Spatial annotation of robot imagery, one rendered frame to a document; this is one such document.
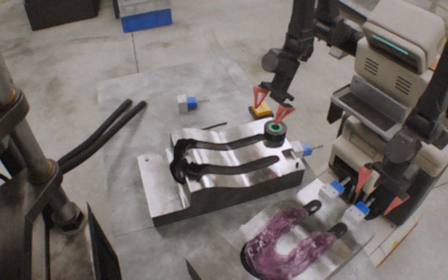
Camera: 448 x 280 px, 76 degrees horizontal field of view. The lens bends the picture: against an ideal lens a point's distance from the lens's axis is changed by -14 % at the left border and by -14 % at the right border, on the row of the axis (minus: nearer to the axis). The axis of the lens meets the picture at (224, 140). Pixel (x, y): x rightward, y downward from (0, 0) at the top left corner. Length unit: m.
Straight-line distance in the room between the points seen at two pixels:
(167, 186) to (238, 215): 0.24
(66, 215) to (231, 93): 0.86
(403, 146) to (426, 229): 1.56
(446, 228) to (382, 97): 1.43
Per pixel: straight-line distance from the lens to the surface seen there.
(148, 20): 4.04
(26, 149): 0.89
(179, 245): 1.00
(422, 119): 0.83
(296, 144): 1.19
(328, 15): 1.04
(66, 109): 3.03
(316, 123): 2.64
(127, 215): 1.09
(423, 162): 1.50
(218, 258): 0.85
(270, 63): 0.95
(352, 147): 1.32
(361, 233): 1.02
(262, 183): 1.03
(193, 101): 1.38
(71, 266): 1.08
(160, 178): 1.08
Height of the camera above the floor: 1.68
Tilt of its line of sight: 44 degrees down
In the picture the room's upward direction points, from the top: straight up
